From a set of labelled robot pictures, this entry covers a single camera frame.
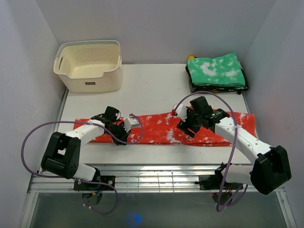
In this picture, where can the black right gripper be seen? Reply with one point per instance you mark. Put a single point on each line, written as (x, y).
(184, 127)

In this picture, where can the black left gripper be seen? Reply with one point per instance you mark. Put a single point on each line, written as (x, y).
(124, 137)

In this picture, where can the red white tie-dye trousers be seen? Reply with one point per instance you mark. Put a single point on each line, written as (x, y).
(161, 129)

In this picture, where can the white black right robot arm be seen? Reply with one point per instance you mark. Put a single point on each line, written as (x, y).
(270, 166)

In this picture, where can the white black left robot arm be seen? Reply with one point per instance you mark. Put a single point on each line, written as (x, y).
(62, 156)

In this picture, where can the green white tie-dye trousers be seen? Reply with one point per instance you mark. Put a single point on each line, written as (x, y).
(220, 71)

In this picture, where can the cream perforated plastic basket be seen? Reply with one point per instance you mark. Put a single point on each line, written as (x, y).
(91, 66)

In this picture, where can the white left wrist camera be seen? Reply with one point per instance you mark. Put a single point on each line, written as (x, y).
(130, 123)

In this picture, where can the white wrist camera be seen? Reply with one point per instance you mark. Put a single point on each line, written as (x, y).
(181, 112)
(130, 123)

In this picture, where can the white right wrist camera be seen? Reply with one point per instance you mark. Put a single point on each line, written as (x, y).
(181, 112)

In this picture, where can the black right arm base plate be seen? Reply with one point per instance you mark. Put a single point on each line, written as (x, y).
(213, 182)

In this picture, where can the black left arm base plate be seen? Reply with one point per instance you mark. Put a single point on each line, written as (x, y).
(81, 186)

